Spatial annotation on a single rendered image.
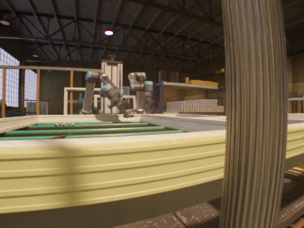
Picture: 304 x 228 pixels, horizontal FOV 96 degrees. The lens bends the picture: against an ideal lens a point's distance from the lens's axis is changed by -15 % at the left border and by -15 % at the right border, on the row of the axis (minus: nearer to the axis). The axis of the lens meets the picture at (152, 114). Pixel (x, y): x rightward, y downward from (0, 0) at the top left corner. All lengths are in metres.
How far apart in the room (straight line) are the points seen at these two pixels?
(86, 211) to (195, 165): 0.17
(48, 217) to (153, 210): 0.15
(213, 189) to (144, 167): 0.17
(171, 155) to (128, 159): 0.06
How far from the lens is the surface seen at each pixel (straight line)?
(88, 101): 2.23
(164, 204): 0.29
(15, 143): 0.26
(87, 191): 0.21
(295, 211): 0.84
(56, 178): 0.21
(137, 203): 0.26
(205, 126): 0.79
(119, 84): 2.68
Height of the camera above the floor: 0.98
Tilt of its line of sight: 1 degrees down
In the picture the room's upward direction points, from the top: straight up
